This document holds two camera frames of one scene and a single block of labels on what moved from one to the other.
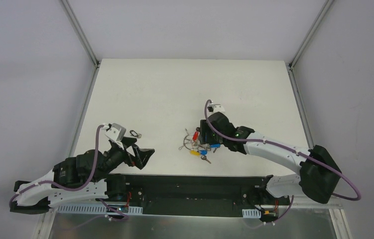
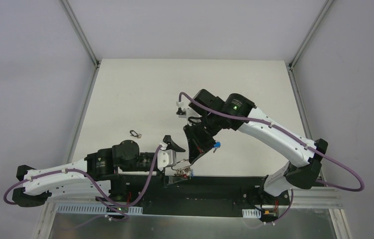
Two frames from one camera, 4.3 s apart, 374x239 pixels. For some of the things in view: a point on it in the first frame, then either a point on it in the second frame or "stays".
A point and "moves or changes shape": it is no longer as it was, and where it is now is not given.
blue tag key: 215,145 stays
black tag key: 138,135 stays
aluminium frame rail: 304,201 stays
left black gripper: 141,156 to 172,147
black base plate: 197,195 stays
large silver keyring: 198,144 moves or changes shape
